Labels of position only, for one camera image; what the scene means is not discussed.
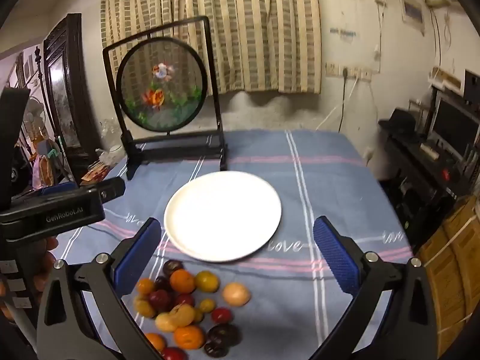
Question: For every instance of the white plate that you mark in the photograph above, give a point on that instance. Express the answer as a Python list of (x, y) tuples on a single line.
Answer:
[(223, 215)]

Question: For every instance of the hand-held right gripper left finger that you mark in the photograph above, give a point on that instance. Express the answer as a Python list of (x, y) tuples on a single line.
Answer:
[(138, 255)]

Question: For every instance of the red plum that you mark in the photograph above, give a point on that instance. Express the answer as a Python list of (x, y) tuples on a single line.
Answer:
[(173, 354)]

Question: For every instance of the pale yellow spotted plum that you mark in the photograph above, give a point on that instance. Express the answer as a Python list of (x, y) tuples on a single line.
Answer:
[(182, 315), (164, 323)]

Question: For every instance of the small orange mandarin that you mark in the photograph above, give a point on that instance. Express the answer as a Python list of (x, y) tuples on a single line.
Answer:
[(188, 337)]

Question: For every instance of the black hat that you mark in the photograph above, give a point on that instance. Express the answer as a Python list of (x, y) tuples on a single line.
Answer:
[(399, 120)]

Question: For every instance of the brown-yellow asian pear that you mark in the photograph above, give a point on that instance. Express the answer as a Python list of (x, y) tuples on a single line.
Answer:
[(144, 308)]

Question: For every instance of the wall socket strip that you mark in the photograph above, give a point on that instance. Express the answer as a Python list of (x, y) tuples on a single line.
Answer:
[(350, 72)]

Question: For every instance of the large pale yellow plum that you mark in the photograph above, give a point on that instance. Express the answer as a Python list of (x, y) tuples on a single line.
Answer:
[(236, 294)]

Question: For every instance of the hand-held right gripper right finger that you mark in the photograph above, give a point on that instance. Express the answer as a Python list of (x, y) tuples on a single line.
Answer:
[(335, 255)]

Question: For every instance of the orange round tomato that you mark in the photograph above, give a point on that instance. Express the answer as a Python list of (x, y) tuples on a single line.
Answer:
[(155, 342), (145, 286)]

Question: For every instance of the olive yellow lime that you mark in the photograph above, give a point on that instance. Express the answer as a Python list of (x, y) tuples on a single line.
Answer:
[(198, 315)]

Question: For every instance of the large red tomato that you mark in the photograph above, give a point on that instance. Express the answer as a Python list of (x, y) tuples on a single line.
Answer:
[(159, 300)]

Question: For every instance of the black desk rack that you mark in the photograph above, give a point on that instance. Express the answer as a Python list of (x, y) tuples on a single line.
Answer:
[(420, 165)]

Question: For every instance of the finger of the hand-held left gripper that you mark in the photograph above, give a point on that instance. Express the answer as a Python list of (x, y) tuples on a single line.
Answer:
[(110, 189), (56, 189)]

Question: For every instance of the beige striped curtain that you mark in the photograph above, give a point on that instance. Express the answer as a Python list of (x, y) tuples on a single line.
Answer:
[(262, 26)]

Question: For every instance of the black monitor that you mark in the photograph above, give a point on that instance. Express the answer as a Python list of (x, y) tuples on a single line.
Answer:
[(455, 127)]

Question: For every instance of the dark purple tomato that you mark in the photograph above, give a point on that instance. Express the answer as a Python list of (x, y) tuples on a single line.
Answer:
[(224, 334)]

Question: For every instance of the large orange mandarin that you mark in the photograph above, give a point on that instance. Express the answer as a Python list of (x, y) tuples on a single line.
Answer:
[(182, 281)]

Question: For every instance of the red snack packets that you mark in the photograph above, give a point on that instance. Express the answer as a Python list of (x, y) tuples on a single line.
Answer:
[(96, 173)]

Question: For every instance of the small dark red fruit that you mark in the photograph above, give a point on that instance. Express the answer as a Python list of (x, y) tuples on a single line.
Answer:
[(170, 266)]

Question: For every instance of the person's left hand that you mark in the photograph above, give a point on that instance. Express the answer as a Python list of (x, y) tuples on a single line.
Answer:
[(45, 273)]

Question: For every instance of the embroidered round screen stand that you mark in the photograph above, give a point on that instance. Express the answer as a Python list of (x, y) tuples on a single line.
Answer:
[(165, 93)]

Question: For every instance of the black speaker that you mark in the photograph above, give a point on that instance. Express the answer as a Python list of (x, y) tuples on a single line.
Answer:
[(471, 84)]

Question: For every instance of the small yellow lime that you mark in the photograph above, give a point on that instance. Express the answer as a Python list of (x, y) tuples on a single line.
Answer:
[(207, 305)]

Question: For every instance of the wall picture frame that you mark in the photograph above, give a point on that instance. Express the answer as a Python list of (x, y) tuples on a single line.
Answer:
[(412, 11)]

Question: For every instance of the dark carved wooden cabinet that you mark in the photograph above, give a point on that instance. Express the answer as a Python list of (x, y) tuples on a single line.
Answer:
[(62, 82)]

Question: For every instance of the blue striped tablecloth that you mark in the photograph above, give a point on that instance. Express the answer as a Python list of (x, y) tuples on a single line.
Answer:
[(300, 195)]

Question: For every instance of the white desk fan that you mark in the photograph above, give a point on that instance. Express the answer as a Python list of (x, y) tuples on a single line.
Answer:
[(34, 110)]

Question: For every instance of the yellow-green tomato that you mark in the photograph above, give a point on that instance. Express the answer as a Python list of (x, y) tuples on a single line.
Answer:
[(207, 281)]

